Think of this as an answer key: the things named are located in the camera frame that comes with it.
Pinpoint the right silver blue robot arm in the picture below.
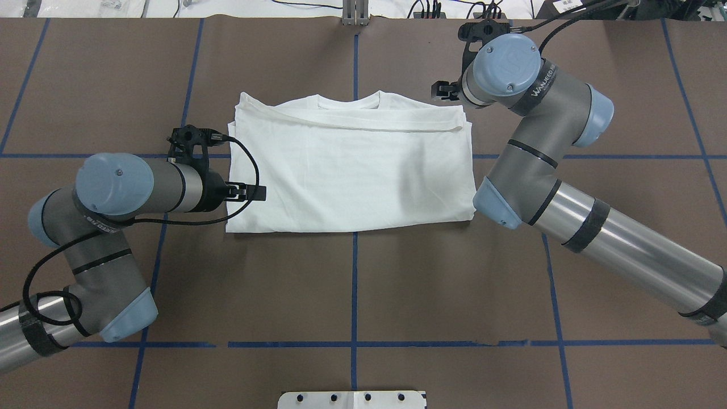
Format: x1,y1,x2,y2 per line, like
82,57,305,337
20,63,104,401
432,31,725,347

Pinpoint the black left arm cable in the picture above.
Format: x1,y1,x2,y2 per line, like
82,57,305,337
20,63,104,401
0,135,262,327

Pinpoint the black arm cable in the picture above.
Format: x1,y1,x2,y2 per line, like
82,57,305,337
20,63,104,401
0,135,262,327
508,0,631,55

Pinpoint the grey orange cable hub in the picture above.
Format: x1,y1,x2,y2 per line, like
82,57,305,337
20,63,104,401
407,1,446,20

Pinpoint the clear plastic bag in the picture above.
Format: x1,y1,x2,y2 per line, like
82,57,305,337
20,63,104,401
91,0,148,18

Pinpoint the aluminium frame post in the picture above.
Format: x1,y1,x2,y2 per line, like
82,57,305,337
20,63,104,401
342,0,370,26

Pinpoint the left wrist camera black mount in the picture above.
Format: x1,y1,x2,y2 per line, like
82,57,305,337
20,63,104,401
167,124,229,174

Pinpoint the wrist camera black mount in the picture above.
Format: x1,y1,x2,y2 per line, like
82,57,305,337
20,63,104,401
167,124,229,174
457,19,511,73

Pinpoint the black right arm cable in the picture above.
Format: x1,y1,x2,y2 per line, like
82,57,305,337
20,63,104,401
508,0,631,55

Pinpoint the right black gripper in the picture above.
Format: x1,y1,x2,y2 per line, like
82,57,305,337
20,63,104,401
431,73,483,108

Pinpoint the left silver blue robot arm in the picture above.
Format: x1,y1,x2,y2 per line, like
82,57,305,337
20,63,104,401
2,153,266,374

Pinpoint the white long-sleeve printed shirt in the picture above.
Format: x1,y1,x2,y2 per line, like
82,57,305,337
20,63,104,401
225,91,476,233

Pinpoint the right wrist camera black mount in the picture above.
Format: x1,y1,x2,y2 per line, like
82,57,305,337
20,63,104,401
457,19,511,73

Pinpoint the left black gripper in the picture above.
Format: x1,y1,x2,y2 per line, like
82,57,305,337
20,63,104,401
198,170,267,212

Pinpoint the black box with label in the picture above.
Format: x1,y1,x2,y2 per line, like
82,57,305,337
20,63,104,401
534,1,641,20

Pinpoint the white mount base plate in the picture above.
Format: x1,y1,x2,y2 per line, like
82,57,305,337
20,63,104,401
277,390,428,408

